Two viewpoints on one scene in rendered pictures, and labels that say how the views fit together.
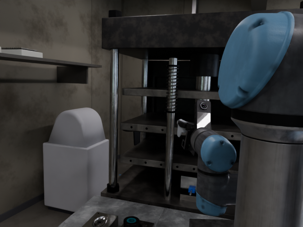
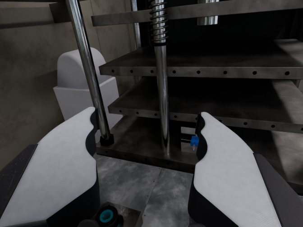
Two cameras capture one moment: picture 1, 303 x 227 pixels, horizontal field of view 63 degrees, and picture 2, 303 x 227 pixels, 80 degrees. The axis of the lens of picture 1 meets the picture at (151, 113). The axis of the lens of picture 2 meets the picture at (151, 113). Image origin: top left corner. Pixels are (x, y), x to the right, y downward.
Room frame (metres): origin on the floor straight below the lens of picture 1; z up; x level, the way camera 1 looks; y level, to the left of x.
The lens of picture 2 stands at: (0.77, -0.16, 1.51)
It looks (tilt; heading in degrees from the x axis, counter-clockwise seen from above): 28 degrees down; 6
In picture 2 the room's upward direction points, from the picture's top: 6 degrees counter-clockwise
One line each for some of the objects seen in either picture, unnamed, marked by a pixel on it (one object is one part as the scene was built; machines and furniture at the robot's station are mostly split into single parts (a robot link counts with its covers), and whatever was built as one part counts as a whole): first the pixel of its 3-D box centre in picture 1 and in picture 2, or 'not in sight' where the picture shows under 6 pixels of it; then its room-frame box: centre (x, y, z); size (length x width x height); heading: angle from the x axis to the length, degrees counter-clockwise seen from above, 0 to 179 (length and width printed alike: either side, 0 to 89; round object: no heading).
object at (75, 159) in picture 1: (76, 157); (88, 97); (2.98, 0.91, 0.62); 0.67 x 0.55 x 1.24; 68
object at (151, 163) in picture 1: (199, 154); (204, 92); (1.97, -0.41, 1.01); 1.10 x 0.74 x 0.05; 73
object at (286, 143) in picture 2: (197, 186); (202, 127); (1.92, -0.39, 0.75); 1.30 x 0.84 x 0.06; 73
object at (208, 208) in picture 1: (218, 189); not in sight; (0.59, -0.17, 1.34); 0.11 x 0.08 x 0.11; 93
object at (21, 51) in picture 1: (21, 53); not in sight; (2.45, 1.28, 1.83); 0.30 x 0.29 x 0.08; 157
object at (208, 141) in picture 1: (214, 151); not in sight; (0.58, -0.15, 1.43); 0.11 x 0.08 x 0.09; 3
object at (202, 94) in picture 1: (203, 93); (208, 9); (1.98, -0.41, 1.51); 1.10 x 0.70 x 0.05; 73
